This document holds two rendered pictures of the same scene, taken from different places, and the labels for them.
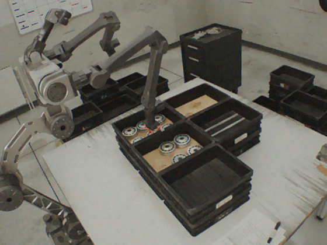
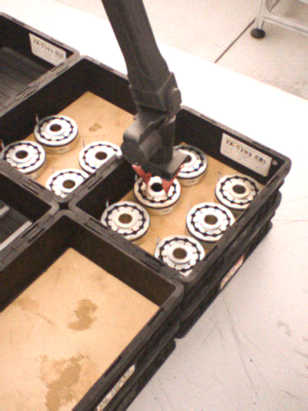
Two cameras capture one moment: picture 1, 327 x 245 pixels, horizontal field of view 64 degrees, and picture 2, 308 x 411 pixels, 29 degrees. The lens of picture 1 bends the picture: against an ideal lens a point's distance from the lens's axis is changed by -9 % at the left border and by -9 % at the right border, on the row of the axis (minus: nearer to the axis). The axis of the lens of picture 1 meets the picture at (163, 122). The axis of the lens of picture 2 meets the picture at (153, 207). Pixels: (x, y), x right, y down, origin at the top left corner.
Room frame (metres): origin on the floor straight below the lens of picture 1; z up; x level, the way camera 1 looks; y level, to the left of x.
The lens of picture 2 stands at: (2.22, -0.35, 1.84)
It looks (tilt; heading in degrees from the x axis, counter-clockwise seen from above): 50 degrees down; 152
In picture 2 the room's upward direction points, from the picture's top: 3 degrees clockwise
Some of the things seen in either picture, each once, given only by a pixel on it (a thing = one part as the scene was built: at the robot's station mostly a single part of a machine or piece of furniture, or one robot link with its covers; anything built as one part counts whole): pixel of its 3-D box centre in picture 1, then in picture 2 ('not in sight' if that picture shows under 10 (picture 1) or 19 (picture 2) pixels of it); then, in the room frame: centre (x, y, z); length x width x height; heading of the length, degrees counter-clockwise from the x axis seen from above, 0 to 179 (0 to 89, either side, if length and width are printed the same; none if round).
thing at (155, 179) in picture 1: (173, 152); (76, 140); (1.24, -0.03, 0.87); 0.40 x 0.30 x 0.11; 117
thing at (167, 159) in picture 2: (150, 119); (159, 148); (1.45, 0.08, 0.98); 0.10 x 0.07 x 0.07; 32
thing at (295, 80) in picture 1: (289, 92); not in sight; (2.44, -1.41, 0.37); 0.40 x 0.30 x 0.45; 32
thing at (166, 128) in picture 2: (149, 111); (159, 127); (1.45, 0.07, 1.04); 0.07 x 0.06 x 0.07; 121
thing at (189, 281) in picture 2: (147, 122); (184, 185); (1.51, 0.10, 0.92); 0.40 x 0.30 x 0.02; 117
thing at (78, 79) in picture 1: (76, 80); not in sight; (1.18, 0.36, 1.45); 0.09 x 0.08 x 0.12; 32
